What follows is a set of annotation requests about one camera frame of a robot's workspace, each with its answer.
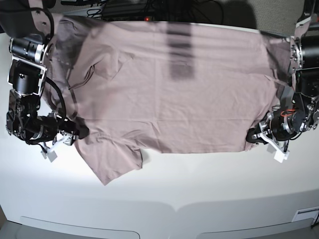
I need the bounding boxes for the white label sticker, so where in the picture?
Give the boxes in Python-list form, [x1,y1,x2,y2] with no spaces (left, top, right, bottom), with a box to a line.
[292,208,319,222]

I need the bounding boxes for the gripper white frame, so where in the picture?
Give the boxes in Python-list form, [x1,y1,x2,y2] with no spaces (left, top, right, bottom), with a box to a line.
[23,113,89,152]
[246,111,303,154]

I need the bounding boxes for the robot arm black silver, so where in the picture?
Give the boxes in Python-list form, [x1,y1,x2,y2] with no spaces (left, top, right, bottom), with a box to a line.
[0,0,89,161]
[246,0,319,154]

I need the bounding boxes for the black power strip red light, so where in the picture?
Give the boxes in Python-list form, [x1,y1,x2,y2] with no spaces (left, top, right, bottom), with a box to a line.
[102,13,153,21]

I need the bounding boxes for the pale pink T-shirt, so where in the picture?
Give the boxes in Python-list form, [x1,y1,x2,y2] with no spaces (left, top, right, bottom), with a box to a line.
[48,14,290,184]

